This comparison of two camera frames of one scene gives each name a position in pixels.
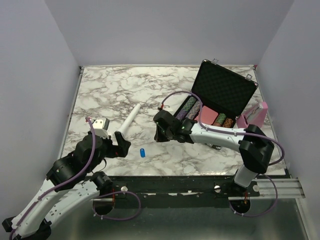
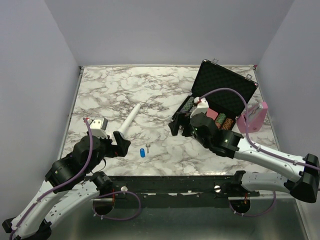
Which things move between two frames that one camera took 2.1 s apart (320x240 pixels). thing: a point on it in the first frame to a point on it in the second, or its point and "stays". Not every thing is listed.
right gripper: [158, 137] to [182, 118]
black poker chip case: [219, 92] stays
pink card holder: [255, 116] stays
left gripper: [123, 145] stays
